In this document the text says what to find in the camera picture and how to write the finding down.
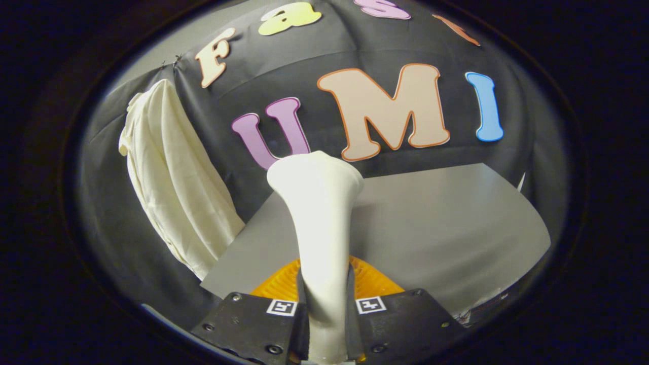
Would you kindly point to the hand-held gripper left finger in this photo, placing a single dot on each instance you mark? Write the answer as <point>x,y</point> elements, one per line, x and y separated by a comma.
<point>248,324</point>

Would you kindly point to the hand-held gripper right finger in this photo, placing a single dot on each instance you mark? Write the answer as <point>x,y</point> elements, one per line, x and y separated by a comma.
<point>400,324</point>

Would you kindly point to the white garment steamer head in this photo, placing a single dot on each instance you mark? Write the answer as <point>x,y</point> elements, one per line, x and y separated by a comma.
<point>319,228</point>

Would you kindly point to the cream button-up shirt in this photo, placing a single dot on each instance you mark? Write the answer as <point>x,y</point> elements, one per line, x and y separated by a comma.
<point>172,187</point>

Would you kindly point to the grey and white cabinet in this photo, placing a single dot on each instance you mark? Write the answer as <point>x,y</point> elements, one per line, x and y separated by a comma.
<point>431,228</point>

